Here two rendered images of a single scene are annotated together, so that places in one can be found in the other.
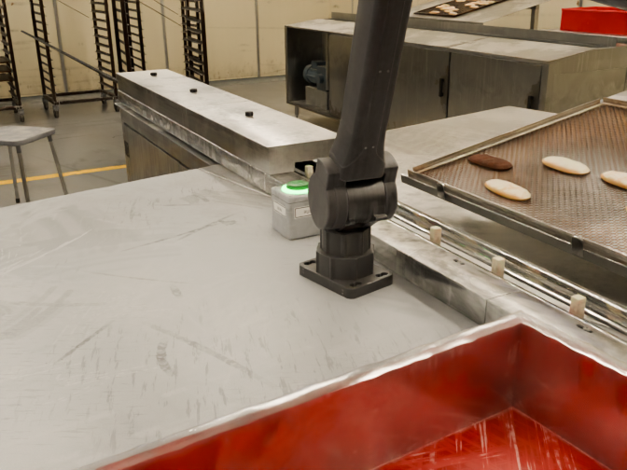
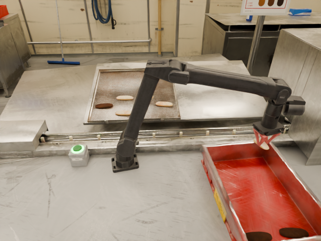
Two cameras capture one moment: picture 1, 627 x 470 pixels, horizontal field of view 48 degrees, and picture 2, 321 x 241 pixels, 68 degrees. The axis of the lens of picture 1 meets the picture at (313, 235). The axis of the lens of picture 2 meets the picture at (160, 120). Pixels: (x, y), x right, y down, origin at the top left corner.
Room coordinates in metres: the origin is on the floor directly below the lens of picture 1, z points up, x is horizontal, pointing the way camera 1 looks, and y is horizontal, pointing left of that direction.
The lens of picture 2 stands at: (0.46, 0.62, 1.61)
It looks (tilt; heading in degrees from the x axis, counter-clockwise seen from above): 34 degrees down; 294
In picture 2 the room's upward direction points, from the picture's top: straight up
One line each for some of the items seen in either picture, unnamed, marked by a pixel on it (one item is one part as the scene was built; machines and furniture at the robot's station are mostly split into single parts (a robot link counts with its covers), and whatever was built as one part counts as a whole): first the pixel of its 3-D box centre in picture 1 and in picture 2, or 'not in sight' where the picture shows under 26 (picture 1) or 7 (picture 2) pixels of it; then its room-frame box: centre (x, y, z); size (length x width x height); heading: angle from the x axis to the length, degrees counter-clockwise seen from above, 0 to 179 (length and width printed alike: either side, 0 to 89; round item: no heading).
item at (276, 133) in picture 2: not in sight; (266, 135); (0.38, -0.26, 1.02); 0.07 x 0.07 x 0.09; 44
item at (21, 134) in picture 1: (18, 174); not in sight; (3.67, 1.59, 0.23); 0.36 x 0.36 x 0.46; 75
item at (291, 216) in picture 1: (299, 219); (80, 157); (1.14, 0.02, 0.84); 0.08 x 0.08 x 0.11; 28
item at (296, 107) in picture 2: not in sight; (287, 99); (0.35, -0.27, 1.18); 0.11 x 0.09 x 0.12; 21
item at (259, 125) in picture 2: not in sight; (269, 120); (0.38, -0.25, 1.09); 0.10 x 0.07 x 0.07; 44
